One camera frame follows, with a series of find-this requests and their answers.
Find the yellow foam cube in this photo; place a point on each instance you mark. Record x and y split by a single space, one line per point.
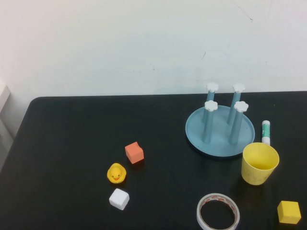
289 212

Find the blue cup stand with posts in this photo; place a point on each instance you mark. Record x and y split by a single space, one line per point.
216 148

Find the white green glue stick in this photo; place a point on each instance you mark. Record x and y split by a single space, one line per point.
266 134

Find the yellow plastic cup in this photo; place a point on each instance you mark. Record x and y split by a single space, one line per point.
254 177

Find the white double-sided tape roll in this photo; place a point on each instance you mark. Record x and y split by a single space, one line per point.
217 197

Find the white foam cube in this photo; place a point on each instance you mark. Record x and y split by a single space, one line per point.
119 198

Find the yellow rubber duck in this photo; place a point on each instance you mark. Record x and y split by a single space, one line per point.
116 173

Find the orange foam cube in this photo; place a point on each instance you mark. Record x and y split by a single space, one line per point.
134 153

